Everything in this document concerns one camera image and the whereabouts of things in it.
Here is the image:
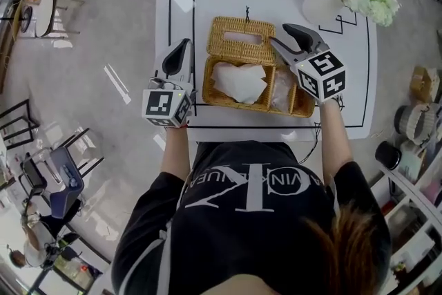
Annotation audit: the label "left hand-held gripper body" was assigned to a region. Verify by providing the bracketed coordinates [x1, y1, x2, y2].
[142, 68, 198, 129]

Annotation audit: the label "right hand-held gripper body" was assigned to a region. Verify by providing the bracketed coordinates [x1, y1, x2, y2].
[289, 41, 347, 104]

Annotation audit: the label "wicker tissue basket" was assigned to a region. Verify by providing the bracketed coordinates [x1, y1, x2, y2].
[201, 5, 317, 119]

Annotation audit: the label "person's left forearm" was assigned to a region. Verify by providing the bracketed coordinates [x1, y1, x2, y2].
[160, 126, 193, 181]

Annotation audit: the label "person's right forearm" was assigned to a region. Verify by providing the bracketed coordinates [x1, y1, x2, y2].
[317, 98, 355, 184]

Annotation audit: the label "white vase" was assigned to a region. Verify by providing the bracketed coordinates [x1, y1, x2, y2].
[302, 0, 346, 25]

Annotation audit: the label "clear plastic packet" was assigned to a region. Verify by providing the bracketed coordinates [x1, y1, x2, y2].
[271, 70, 298, 111]

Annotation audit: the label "white tissues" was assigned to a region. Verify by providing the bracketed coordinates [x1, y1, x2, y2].
[211, 61, 269, 104]

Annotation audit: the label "grey woven basket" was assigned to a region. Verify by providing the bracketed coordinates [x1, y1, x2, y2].
[394, 103, 439, 146]

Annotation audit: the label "black cylinder container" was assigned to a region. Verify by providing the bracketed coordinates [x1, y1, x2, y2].
[374, 140, 403, 171]

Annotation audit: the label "blue chair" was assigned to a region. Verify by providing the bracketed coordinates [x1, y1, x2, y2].
[50, 127, 104, 218]

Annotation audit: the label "small round white table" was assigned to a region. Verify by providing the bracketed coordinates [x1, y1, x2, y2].
[17, 0, 86, 42]

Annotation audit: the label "black office chair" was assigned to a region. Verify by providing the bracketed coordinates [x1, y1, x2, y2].
[20, 151, 49, 198]

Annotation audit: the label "person's black t-shirt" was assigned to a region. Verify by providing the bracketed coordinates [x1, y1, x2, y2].
[110, 140, 393, 295]

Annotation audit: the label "white shelf unit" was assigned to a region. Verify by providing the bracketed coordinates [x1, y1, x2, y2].
[371, 134, 442, 295]

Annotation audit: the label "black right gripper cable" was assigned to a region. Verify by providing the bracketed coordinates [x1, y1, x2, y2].
[296, 122, 324, 165]

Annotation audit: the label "black metal frame stool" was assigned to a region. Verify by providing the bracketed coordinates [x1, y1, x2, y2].
[0, 98, 41, 151]

